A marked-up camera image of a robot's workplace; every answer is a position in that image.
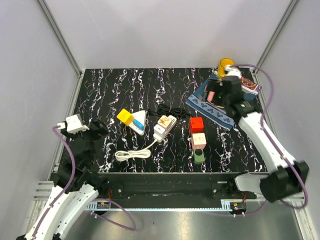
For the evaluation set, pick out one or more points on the pink cream plate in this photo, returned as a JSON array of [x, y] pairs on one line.
[[215, 98]]

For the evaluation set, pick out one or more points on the white rectangular power strip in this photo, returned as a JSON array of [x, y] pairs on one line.
[[157, 138]]

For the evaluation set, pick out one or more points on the white cube charger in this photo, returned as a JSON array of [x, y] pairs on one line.
[[159, 130]]

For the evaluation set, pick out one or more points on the pink cube socket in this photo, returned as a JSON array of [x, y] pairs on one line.
[[198, 141]]

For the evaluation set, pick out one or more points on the yellow mug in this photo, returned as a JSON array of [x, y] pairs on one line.
[[222, 65]]

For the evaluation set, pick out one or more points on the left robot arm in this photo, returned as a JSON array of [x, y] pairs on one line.
[[75, 186]]

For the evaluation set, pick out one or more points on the blue plug adapter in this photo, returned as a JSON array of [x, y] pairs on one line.
[[138, 124]]

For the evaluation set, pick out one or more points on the yellow cube socket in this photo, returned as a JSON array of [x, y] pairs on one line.
[[125, 117]]

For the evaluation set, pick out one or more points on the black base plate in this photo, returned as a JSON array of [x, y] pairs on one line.
[[174, 190]]

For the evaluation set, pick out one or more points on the beige cube socket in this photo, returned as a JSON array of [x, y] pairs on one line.
[[165, 122]]

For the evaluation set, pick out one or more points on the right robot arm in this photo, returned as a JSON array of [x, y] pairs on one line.
[[286, 176]]

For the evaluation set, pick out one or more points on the white triangular power strip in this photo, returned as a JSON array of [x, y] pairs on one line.
[[141, 116]]

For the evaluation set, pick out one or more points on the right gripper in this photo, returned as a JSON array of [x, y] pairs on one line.
[[215, 85]]

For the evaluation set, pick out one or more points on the green power strip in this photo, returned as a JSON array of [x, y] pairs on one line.
[[199, 156]]

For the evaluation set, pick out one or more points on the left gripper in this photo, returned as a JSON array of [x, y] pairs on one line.
[[99, 132]]

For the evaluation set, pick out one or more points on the red cube socket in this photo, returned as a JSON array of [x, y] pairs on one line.
[[196, 125]]

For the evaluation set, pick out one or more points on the blue placemat cloth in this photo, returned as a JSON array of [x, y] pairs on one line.
[[212, 112]]

